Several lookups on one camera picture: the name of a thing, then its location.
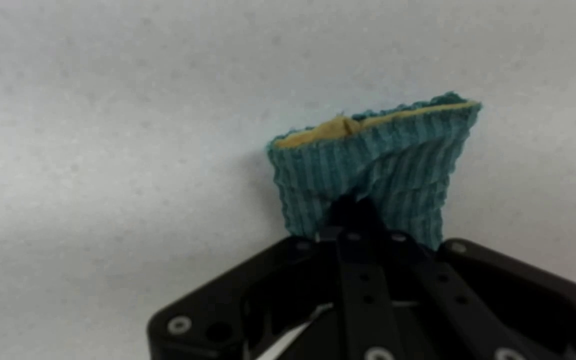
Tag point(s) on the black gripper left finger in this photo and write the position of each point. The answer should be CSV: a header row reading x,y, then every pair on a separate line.
x,y
300,292

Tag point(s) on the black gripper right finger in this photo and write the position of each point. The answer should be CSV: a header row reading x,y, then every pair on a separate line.
x,y
489,300

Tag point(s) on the teal sponge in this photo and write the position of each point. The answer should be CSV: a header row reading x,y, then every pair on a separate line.
x,y
369,161

